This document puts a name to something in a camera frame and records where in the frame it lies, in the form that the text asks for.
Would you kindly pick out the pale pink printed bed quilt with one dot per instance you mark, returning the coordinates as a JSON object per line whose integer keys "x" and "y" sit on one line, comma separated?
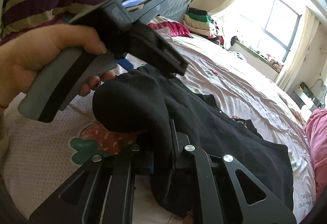
{"x": 242, "y": 91}

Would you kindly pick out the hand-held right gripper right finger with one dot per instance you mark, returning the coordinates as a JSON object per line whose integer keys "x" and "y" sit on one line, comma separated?
{"x": 178, "y": 147}

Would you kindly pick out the window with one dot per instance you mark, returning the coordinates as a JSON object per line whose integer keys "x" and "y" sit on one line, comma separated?
{"x": 278, "y": 19}

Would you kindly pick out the white shelf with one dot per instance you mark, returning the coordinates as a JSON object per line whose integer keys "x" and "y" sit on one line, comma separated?
{"x": 306, "y": 96}

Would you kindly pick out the pink garment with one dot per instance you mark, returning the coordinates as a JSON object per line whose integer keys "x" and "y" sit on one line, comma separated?
{"x": 318, "y": 147}

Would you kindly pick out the cluttered window ledge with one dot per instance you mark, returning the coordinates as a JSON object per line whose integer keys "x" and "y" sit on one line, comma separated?
{"x": 255, "y": 52}

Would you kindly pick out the black sweater with orange patches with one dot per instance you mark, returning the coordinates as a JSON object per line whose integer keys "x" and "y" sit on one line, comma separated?
{"x": 204, "y": 126}

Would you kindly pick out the magenta and cream cloth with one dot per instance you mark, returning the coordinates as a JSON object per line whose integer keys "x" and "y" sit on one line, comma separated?
{"x": 173, "y": 28}

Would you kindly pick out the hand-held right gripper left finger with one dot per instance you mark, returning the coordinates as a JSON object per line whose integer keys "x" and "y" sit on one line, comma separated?
{"x": 120, "y": 170}

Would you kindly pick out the pile of folded clothes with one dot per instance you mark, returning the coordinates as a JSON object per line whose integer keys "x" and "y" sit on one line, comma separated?
{"x": 201, "y": 22}

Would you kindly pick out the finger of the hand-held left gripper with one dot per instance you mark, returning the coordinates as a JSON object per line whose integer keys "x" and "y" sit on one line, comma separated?
{"x": 125, "y": 63}

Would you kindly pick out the person's left hand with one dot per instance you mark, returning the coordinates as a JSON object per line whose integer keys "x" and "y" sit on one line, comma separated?
{"x": 33, "y": 52}

